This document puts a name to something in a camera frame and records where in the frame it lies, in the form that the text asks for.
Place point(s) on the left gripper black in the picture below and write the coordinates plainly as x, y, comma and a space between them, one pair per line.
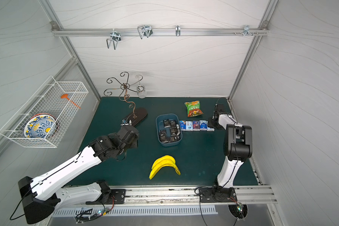
130, 135

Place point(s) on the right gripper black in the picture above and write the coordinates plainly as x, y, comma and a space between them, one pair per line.
214, 117

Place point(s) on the teal plastic storage box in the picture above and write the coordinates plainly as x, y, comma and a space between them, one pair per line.
168, 130

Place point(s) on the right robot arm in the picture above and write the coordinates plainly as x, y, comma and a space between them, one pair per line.
237, 146

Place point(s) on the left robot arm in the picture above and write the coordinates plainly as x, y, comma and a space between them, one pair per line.
44, 194

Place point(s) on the green snack bag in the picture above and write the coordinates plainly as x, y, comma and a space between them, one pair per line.
193, 108

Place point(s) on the metal scroll stand dark base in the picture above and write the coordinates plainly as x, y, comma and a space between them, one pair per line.
138, 114

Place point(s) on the yellow banana bunch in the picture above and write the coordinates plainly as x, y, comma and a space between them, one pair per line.
165, 161

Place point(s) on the clear glass cup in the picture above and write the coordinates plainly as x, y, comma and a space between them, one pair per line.
141, 90

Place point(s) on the orange plastic spoon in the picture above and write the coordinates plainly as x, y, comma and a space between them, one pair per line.
65, 96

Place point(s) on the blue yellow patterned plate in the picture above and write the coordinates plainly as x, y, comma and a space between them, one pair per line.
40, 126

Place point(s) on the small metal hook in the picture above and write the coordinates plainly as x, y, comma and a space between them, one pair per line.
177, 30

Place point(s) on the metal double hook left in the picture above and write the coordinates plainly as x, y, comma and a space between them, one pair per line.
113, 39

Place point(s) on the metal double hook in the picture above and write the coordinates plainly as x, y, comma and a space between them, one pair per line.
113, 39
144, 31

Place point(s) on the metal double hook middle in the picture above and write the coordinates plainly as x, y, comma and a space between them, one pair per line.
144, 31

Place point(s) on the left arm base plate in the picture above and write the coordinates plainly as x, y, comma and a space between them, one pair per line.
118, 196

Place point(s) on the aluminium front rail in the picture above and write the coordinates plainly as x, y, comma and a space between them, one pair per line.
166, 195

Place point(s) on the aluminium rail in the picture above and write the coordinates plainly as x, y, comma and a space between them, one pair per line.
166, 195
157, 32

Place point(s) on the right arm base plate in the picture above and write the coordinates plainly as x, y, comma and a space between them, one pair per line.
222, 195

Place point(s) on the white wire basket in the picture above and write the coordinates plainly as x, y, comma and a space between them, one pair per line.
46, 100

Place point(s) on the metal bracket hook right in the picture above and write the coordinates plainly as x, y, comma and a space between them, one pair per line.
246, 32

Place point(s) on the aluminium top rail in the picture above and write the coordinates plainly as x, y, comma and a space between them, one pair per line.
157, 32

